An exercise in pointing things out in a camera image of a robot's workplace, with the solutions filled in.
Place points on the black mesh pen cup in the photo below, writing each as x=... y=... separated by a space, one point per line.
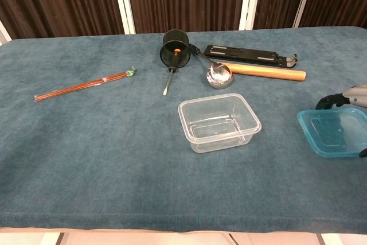
x=175 y=37

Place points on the wooden rolling pin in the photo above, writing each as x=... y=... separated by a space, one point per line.
x=272 y=73

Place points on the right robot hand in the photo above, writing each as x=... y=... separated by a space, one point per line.
x=355 y=94

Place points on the teal plastic lid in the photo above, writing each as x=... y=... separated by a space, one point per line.
x=332 y=133

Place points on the black folding laptop stand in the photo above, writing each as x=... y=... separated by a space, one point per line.
x=243 y=54

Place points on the clear plastic container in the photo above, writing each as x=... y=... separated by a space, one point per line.
x=218 y=130

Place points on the blue tablecloth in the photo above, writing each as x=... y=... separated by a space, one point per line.
x=86 y=156

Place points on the packaged red chopsticks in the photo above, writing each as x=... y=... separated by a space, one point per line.
x=86 y=85

